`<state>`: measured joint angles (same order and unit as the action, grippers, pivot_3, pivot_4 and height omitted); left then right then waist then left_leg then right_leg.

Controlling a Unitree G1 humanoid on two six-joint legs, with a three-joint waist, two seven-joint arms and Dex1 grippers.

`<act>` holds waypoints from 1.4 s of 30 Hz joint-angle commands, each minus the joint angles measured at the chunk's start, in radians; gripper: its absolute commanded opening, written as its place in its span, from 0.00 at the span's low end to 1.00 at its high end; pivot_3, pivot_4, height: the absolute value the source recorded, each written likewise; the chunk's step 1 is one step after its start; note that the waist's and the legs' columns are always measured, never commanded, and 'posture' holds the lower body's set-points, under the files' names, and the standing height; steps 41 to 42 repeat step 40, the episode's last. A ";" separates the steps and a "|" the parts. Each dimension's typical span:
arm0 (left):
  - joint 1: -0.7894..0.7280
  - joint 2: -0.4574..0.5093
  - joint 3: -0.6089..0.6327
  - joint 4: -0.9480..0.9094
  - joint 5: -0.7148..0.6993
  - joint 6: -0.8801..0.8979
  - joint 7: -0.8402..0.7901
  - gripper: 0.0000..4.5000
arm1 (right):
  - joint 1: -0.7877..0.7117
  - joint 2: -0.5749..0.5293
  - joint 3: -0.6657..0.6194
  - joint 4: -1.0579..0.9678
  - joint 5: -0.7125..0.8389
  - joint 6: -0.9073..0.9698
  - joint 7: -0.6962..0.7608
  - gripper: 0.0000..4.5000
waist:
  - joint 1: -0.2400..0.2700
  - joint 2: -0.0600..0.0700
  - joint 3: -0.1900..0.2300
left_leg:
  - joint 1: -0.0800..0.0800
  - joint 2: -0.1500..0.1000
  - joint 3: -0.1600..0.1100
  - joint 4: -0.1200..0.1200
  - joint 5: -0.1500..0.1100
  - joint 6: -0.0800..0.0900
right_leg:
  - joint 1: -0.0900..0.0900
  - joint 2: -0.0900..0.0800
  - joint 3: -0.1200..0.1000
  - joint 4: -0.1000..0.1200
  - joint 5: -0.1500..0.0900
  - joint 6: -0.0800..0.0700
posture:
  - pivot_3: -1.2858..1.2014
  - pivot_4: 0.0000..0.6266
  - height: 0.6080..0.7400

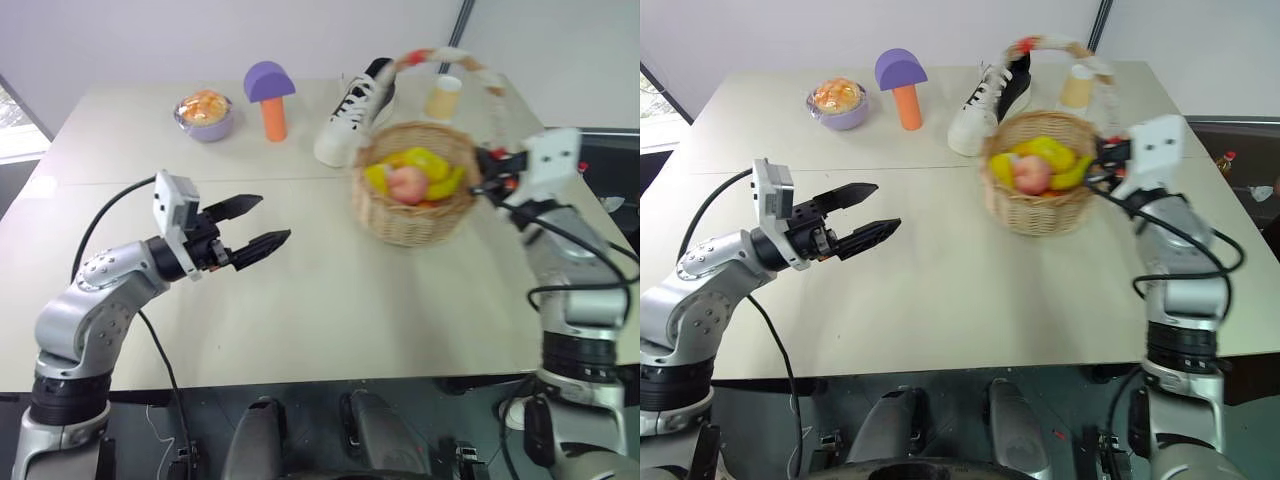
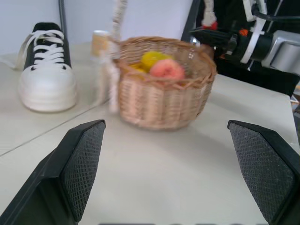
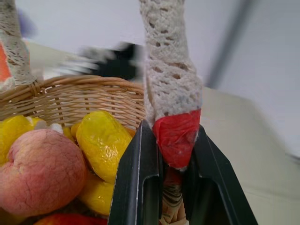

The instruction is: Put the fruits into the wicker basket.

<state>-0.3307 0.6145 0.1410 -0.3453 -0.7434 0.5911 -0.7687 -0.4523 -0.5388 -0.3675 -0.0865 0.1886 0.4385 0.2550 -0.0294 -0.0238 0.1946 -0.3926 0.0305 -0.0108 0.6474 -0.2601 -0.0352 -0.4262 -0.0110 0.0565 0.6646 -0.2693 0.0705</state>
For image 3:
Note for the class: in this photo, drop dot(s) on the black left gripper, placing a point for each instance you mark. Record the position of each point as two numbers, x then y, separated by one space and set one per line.
117 63

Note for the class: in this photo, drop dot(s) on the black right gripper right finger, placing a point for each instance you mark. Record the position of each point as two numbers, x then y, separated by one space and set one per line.
218 187

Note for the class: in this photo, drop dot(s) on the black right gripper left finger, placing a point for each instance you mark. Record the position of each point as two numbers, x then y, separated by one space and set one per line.
131 187

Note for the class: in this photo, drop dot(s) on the yellow glossy lemon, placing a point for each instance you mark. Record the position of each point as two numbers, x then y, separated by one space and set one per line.
14 131
103 143
98 194

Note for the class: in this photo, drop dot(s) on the red apple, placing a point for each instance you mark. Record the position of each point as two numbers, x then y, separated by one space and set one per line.
70 219

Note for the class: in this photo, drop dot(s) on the small yellow fruit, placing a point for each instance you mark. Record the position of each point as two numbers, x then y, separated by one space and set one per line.
70 131

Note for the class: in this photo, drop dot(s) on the pink peach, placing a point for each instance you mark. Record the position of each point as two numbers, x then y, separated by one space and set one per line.
42 171

